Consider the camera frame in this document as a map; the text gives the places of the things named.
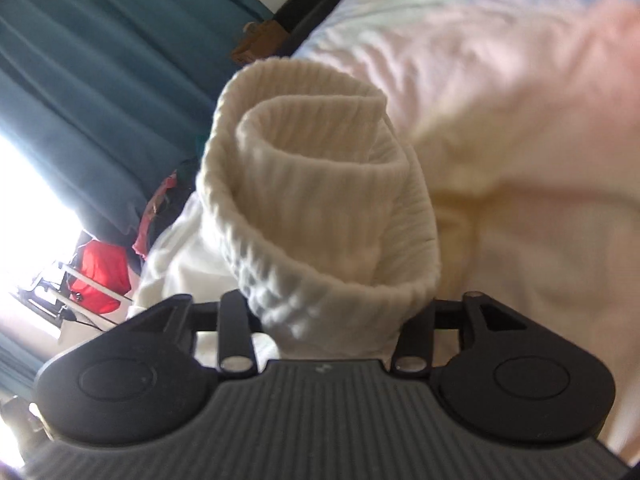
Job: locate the teal right curtain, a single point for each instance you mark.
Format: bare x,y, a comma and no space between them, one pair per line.
108,97

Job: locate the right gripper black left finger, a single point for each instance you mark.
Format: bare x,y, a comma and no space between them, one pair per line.
236,354

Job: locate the red bag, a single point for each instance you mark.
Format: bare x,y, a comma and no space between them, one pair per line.
106,265

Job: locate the cream white sweatpants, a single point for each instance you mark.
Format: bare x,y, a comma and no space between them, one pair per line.
309,204

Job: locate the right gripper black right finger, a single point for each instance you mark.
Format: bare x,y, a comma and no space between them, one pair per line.
414,351

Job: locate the silver tripod stand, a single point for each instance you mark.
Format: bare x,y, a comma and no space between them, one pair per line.
50,295

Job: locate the pastel pink bed sheet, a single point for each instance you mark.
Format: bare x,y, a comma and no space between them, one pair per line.
525,117

